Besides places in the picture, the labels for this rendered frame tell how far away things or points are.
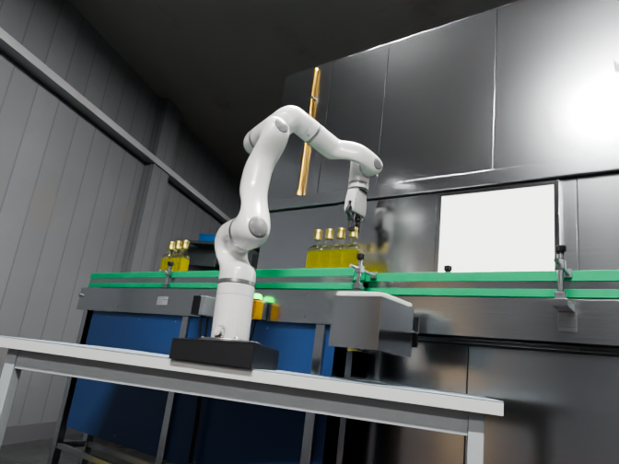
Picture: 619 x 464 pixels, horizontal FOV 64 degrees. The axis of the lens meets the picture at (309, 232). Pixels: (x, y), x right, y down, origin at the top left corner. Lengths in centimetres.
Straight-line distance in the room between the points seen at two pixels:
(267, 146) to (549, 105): 104
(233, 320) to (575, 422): 107
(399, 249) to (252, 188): 67
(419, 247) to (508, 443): 74
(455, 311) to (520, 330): 20
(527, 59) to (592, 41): 22
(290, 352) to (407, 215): 71
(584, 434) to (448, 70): 146
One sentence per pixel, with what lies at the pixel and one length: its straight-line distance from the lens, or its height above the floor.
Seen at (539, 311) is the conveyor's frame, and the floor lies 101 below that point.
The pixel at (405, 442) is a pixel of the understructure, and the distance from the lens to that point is 195.
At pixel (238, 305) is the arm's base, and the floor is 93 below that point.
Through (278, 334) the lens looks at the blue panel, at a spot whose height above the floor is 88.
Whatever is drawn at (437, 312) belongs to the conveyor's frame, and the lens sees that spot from 169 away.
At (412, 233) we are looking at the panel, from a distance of 200.
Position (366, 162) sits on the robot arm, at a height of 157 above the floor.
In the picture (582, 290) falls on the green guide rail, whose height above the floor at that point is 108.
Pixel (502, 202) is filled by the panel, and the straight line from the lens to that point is 191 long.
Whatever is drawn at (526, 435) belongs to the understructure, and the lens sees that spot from 181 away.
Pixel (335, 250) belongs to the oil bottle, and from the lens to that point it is 197.
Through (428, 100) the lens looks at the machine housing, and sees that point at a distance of 226.
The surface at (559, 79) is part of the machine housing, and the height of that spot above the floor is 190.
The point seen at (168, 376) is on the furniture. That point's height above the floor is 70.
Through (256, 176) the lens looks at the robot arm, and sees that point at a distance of 170.
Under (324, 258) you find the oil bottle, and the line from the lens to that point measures 200.
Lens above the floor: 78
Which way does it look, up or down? 15 degrees up
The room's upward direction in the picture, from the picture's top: 7 degrees clockwise
